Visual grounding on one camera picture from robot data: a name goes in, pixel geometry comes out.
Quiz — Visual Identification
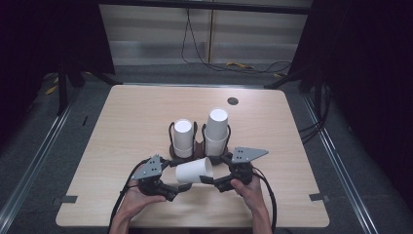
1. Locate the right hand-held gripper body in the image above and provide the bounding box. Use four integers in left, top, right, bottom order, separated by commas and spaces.
214, 146, 270, 193

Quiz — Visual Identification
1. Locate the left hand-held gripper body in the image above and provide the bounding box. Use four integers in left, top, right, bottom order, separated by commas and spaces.
131, 154, 178, 202

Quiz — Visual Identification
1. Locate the white paper cup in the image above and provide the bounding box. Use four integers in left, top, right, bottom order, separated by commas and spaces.
174, 157, 214, 185
173, 118, 195, 150
205, 107, 229, 141
172, 143, 195, 160
203, 131, 228, 158

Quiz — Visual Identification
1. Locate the dark brown double cup holder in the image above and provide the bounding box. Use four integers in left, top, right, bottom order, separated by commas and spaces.
168, 120, 232, 164

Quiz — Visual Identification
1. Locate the person's left hand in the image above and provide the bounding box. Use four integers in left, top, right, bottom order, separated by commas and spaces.
118, 184, 168, 219

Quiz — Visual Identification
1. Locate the person's right hand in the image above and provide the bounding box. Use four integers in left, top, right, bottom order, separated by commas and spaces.
230, 176, 267, 214

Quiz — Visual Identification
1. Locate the grey tape strip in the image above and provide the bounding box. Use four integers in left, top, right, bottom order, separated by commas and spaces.
52, 195, 79, 205
308, 192, 330, 203

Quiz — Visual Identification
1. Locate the black metal stand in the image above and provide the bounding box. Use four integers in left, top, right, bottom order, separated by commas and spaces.
56, 58, 123, 117

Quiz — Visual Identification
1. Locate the dark curtain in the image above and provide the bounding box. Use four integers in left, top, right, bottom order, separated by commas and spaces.
0, 0, 117, 147
287, 0, 413, 211

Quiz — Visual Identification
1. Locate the black overhead bar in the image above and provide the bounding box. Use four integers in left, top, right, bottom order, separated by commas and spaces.
98, 0, 314, 16

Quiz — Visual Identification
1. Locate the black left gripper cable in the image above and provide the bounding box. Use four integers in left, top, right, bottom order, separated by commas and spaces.
108, 158, 152, 234

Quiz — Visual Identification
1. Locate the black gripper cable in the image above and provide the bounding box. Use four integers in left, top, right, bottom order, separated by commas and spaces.
251, 167, 278, 234
108, 158, 152, 234

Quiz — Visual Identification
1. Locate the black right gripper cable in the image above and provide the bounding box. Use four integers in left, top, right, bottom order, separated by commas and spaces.
251, 167, 278, 234

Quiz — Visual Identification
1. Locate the black floor cable bundle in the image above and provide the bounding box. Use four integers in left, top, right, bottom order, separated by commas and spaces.
298, 83, 333, 144

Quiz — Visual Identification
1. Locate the metal floor rail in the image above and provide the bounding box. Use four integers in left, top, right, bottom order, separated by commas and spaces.
0, 87, 83, 226
301, 94, 380, 234

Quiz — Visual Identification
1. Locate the black wall cable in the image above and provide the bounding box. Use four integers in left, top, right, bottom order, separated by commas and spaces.
180, 8, 293, 74

